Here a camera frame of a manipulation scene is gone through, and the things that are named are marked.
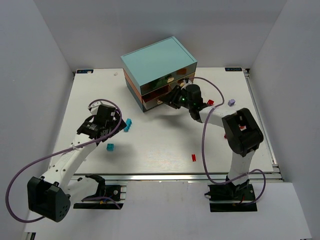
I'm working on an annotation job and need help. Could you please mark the red long lego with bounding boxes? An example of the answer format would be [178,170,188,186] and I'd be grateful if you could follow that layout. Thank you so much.
[207,99,215,106]

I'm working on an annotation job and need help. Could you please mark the teal square lego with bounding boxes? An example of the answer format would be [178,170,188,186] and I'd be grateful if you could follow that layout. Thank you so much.
[106,143,115,152]

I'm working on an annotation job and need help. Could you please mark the purple square lego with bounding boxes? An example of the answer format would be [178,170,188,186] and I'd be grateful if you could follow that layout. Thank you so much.
[227,99,236,107]

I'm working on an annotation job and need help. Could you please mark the small red lego piece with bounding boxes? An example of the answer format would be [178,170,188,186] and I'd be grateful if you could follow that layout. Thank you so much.
[191,154,197,162]

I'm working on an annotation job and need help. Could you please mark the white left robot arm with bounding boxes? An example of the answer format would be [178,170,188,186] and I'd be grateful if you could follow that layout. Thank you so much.
[27,104,126,223]

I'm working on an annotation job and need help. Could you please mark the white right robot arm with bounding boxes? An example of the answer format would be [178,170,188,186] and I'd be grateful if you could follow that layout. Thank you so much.
[160,84,264,188]

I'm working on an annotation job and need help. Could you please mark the long teal lego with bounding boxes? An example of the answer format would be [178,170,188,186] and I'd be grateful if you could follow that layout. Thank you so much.
[123,118,132,133]

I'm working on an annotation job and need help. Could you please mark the teal drawer cabinet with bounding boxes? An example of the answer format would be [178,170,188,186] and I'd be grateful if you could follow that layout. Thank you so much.
[121,36,198,112]

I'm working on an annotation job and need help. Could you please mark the right blue label sticker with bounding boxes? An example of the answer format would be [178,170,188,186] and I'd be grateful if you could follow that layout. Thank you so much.
[224,67,243,72]

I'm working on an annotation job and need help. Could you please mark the blue label sticker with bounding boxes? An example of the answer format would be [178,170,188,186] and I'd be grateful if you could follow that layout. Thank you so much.
[224,67,243,72]
[76,69,94,74]

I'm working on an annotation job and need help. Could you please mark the left blue label sticker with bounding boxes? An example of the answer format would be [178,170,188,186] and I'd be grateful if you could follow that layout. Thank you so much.
[76,69,94,74]

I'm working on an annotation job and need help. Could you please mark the aluminium table front rail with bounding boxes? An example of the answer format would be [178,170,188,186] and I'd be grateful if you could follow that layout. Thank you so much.
[71,172,282,182]

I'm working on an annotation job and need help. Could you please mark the aluminium table rail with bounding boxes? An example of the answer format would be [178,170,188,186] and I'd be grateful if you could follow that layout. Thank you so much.
[242,68,285,182]
[71,172,282,182]

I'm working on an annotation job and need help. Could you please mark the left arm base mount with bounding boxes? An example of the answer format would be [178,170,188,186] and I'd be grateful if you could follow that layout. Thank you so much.
[73,174,127,210]

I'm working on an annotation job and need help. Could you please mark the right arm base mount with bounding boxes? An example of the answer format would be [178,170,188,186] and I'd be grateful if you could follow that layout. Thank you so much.
[204,184,258,213]

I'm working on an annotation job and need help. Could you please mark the aluminium table right rail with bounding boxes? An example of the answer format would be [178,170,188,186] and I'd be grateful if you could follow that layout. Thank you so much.
[242,68,285,182]

